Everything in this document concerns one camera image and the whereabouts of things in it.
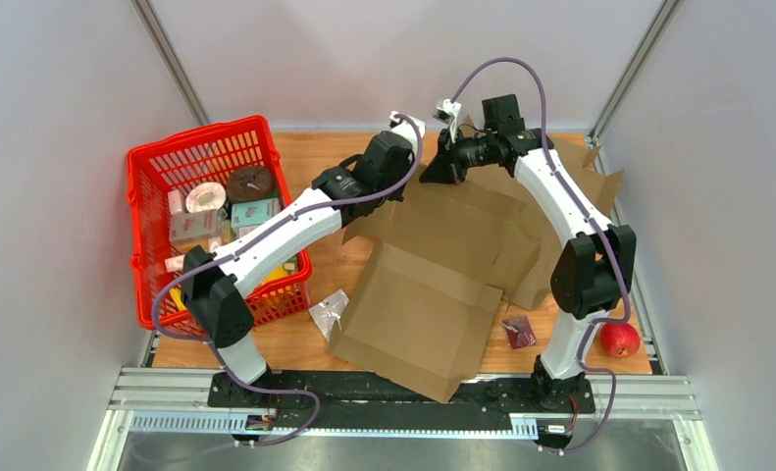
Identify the red apple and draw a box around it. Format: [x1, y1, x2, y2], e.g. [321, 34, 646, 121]
[598, 323, 642, 358]

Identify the red plastic basket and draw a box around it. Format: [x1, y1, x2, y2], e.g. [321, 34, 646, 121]
[127, 115, 292, 330]

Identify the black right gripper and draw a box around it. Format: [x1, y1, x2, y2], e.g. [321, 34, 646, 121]
[420, 125, 497, 185]

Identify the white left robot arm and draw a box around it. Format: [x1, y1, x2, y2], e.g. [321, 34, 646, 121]
[178, 121, 425, 407]

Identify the teal snack box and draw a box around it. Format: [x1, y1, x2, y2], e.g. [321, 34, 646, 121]
[231, 198, 282, 237]

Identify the pink white tape roll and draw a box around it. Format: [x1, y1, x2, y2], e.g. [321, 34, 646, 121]
[184, 182, 227, 213]

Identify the clear plastic bag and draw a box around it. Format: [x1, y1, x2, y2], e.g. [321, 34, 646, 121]
[308, 289, 349, 342]

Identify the brown cardboard box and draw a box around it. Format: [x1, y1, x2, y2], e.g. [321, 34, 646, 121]
[329, 166, 540, 402]

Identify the pink white carton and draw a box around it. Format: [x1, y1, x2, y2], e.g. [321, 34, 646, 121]
[168, 210, 223, 252]

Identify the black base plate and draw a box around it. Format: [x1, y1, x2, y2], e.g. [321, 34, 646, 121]
[207, 370, 573, 431]

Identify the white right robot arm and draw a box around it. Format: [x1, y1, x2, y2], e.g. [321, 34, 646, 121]
[420, 94, 637, 411]

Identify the dark red packet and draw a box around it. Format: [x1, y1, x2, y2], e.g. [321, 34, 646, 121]
[501, 315, 538, 349]

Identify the brown round cake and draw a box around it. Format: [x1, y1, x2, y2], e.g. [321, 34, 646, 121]
[226, 165, 275, 203]

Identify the aluminium front rail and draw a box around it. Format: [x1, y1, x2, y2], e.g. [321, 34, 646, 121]
[109, 368, 701, 440]

